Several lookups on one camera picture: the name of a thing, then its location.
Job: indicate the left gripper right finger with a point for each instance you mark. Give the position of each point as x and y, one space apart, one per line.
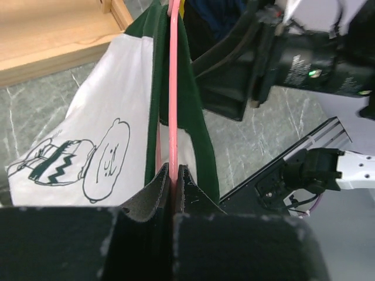
209 244

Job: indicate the green and white t shirt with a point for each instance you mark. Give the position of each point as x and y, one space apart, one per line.
104 151

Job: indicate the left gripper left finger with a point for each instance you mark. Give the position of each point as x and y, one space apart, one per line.
129 242

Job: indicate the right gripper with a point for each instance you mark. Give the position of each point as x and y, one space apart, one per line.
302 59

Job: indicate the navy blue garment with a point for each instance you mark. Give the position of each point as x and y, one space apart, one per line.
220 15

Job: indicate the pink wire hanger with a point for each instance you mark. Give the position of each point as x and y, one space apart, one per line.
173 11

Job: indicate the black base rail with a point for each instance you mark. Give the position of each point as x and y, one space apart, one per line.
294 182

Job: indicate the wooden clothes rack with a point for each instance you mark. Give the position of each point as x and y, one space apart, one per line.
39 38

